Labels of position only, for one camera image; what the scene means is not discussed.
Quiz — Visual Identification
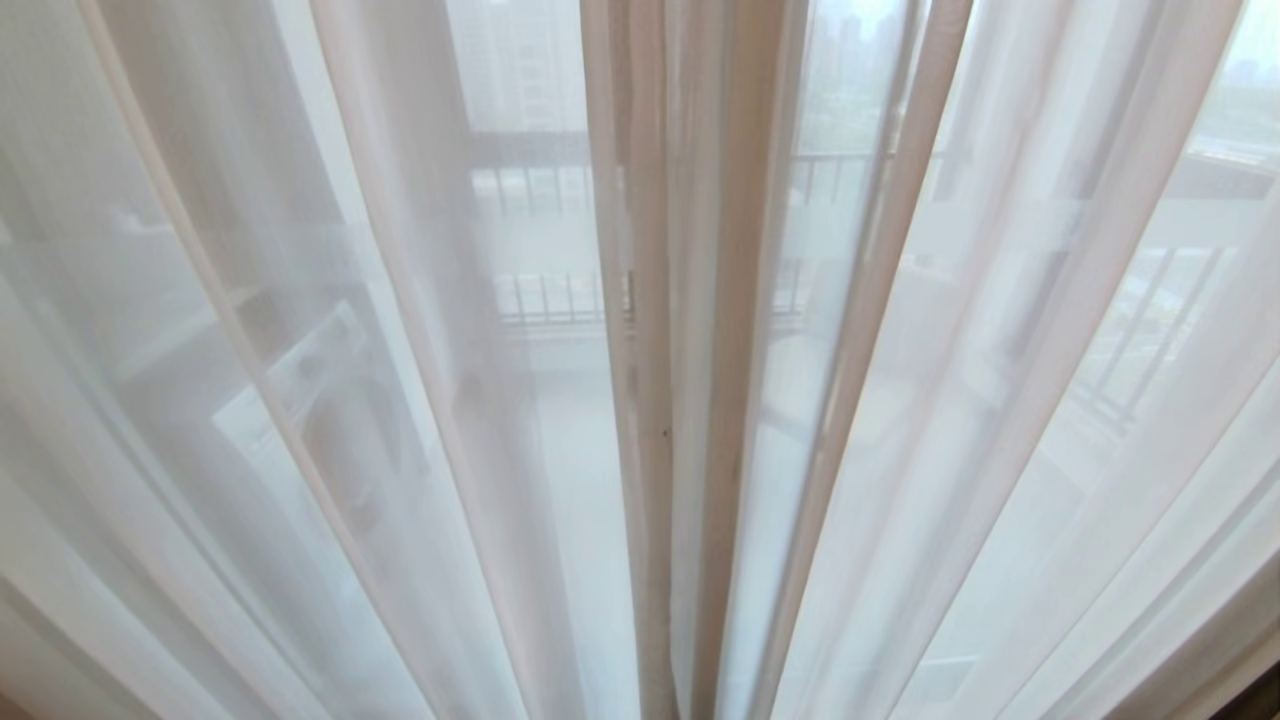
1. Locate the sheer white curtain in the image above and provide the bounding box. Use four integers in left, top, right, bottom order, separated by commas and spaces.
640, 0, 1280, 720
0, 0, 673, 720

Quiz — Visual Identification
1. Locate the metal balcony railing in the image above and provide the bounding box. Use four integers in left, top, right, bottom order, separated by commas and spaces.
470, 130, 1241, 431

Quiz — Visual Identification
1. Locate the white washing machine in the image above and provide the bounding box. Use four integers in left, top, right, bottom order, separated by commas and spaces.
210, 300, 421, 546

